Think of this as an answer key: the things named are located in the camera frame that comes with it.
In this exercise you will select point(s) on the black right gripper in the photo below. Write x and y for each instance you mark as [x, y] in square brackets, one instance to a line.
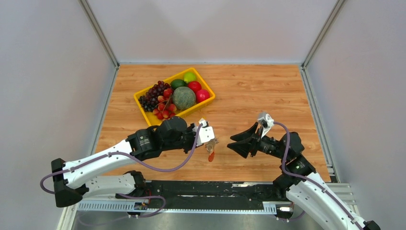
[242, 147]

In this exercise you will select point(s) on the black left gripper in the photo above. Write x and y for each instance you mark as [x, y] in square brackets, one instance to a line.
[193, 132]

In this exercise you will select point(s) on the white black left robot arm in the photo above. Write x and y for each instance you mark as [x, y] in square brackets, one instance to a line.
[78, 179]

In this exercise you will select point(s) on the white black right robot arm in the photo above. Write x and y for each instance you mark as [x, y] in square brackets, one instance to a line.
[299, 182]

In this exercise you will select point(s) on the red cherry bunch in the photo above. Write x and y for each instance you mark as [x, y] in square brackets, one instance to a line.
[164, 107]

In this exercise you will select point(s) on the green netted melon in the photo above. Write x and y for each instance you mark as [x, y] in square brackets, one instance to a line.
[184, 98]

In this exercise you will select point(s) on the pink red apple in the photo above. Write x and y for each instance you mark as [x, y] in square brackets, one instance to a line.
[202, 95]

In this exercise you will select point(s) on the dark purple grape bunch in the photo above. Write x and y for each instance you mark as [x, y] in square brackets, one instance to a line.
[156, 97]

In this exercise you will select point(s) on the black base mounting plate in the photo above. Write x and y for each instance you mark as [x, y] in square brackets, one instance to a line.
[211, 194]

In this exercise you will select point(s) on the dark green lime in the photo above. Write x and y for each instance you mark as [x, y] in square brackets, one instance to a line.
[178, 83]

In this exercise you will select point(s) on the light green apple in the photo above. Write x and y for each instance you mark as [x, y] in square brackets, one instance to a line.
[189, 77]

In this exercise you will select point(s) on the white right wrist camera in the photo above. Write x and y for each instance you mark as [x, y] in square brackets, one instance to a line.
[266, 122]

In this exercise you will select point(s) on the aluminium front frame rail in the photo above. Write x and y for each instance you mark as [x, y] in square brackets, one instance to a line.
[106, 212]

